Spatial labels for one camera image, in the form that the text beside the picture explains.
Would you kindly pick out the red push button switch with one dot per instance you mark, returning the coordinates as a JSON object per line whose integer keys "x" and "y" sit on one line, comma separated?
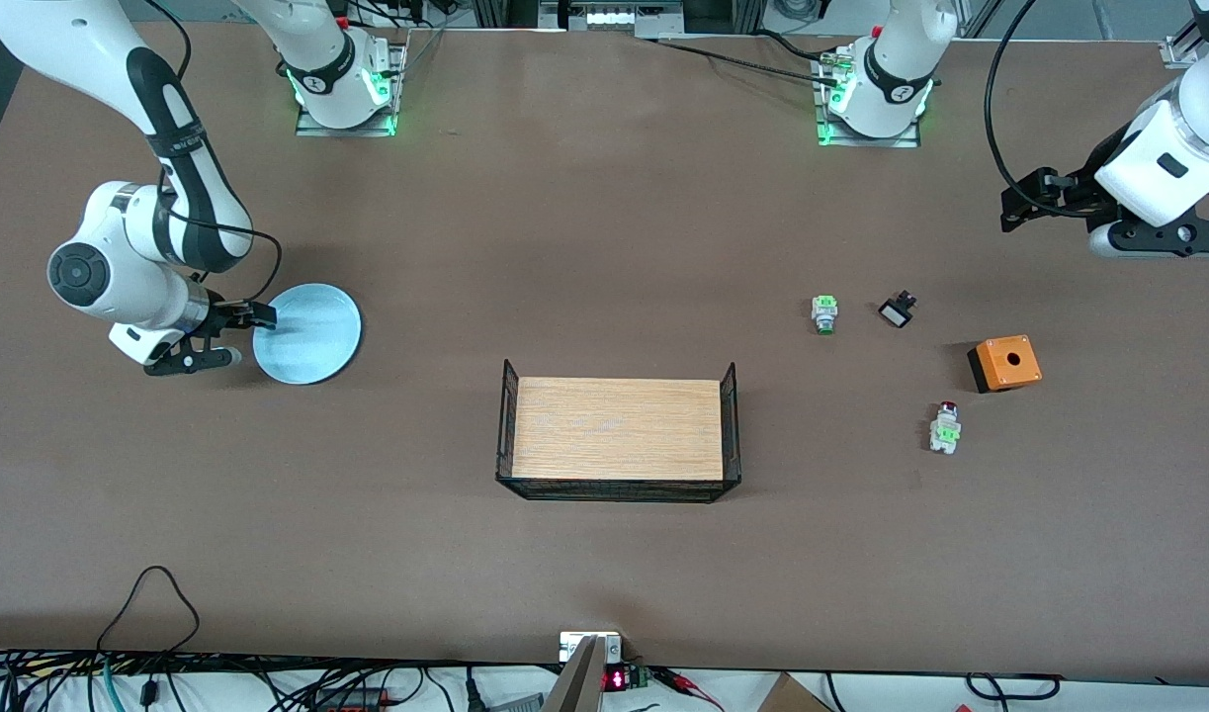
{"x": 945, "y": 432}

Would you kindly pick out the light blue round plate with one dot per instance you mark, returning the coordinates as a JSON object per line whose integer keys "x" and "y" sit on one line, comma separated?
{"x": 312, "y": 341}

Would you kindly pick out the orange button enclosure box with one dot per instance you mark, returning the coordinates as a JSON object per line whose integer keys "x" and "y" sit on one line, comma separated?
{"x": 1021, "y": 374}

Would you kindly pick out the white light bar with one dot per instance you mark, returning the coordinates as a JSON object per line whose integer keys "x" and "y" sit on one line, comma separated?
{"x": 624, "y": 17}

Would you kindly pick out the grey power adapter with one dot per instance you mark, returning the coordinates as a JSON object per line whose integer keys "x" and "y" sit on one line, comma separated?
{"x": 520, "y": 704}

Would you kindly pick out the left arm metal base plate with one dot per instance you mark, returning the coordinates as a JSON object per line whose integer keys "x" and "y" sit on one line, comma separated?
{"x": 871, "y": 141}

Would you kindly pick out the black rectangular white-faced button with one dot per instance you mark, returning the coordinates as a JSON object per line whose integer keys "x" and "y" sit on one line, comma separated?
{"x": 897, "y": 314}

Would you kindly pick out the grey camera pole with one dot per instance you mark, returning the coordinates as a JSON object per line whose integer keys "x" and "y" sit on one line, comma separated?
{"x": 576, "y": 687}

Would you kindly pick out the aluminium corner bracket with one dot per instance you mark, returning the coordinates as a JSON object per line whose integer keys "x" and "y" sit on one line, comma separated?
{"x": 1179, "y": 51}

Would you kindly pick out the black power strip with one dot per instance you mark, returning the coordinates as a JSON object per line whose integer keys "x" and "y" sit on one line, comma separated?
{"x": 352, "y": 702}

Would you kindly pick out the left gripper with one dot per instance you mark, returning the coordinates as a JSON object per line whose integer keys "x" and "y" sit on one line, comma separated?
{"x": 1072, "y": 194}

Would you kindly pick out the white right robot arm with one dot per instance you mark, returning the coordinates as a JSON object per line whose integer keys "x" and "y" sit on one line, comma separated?
{"x": 100, "y": 40}

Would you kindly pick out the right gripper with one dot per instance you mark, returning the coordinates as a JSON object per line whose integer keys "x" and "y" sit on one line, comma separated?
{"x": 225, "y": 312}

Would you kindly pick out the red clip leads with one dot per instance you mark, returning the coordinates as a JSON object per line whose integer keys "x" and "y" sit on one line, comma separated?
{"x": 678, "y": 678}

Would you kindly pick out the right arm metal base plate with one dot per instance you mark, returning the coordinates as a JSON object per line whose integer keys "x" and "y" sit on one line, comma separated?
{"x": 347, "y": 132}

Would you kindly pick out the green push button switch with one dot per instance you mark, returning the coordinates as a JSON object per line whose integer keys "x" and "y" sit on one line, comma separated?
{"x": 824, "y": 311}

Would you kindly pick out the small metal bracket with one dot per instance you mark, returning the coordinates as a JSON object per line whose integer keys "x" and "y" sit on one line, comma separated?
{"x": 572, "y": 648}

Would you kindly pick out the brown cardboard piece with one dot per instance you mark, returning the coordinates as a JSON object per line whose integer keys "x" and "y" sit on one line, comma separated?
{"x": 792, "y": 697}

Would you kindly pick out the red digital display module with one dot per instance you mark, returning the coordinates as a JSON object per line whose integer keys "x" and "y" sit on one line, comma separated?
{"x": 616, "y": 679}

